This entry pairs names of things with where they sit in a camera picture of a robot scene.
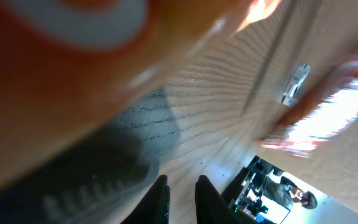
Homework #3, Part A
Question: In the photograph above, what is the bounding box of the person in background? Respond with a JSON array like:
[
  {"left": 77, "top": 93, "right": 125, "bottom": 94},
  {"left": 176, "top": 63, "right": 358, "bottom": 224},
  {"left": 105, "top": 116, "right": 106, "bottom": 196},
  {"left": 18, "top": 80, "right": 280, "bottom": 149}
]
[{"left": 261, "top": 176, "right": 318, "bottom": 210}]

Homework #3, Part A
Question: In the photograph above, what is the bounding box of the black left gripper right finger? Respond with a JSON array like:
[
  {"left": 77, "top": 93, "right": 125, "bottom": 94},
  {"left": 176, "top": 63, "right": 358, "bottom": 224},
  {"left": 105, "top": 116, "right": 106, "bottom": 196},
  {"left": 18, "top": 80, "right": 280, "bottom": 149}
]
[{"left": 195, "top": 175, "right": 257, "bottom": 224}]

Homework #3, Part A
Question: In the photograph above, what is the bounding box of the white Panadol box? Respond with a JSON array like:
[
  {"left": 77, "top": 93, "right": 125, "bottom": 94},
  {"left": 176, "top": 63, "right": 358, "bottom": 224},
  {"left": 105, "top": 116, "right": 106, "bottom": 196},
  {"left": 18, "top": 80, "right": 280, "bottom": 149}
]
[{"left": 282, "top": 63, "right": 310, "bottom": 107}]

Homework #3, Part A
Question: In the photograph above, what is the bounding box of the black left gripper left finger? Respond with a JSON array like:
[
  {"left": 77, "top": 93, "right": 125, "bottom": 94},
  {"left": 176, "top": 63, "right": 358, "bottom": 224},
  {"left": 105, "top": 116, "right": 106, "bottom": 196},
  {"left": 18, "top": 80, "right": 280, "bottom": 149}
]
[{"left": 121, "top": 175, "right": 170, "bottom": 224}]

